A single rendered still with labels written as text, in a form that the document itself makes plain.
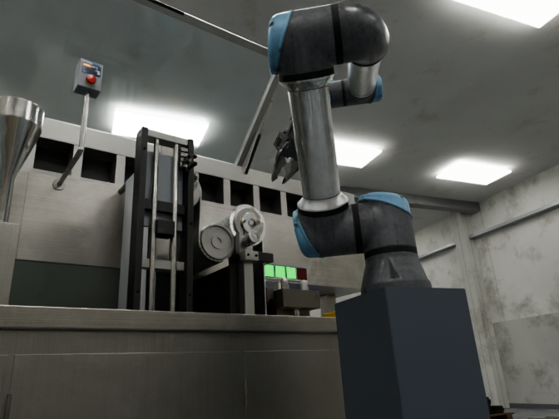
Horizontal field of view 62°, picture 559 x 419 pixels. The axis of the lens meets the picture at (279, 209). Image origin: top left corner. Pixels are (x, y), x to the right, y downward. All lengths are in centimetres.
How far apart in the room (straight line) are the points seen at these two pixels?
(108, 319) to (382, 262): 58
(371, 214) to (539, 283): 899
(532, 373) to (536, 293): 147
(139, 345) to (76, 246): 70
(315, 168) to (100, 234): 95
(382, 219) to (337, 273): 124
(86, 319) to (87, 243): 72
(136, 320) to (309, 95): 59
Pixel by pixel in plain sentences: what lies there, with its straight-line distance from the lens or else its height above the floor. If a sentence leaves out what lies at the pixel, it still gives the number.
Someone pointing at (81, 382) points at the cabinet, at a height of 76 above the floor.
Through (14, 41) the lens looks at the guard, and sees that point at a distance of 180.
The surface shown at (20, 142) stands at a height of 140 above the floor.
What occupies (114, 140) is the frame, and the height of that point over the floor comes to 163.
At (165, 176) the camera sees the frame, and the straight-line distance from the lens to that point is 138.
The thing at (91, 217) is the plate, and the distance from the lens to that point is 173.
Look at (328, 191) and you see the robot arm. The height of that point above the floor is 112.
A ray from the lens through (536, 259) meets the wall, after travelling 1000.
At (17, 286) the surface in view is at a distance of 163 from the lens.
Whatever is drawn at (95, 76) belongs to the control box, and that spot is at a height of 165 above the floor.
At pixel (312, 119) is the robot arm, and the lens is 97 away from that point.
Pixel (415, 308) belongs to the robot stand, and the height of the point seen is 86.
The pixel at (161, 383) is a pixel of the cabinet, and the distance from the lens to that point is 108.
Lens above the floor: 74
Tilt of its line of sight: 20 degrees up
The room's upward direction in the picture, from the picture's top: 3 degrees counter-clockwise
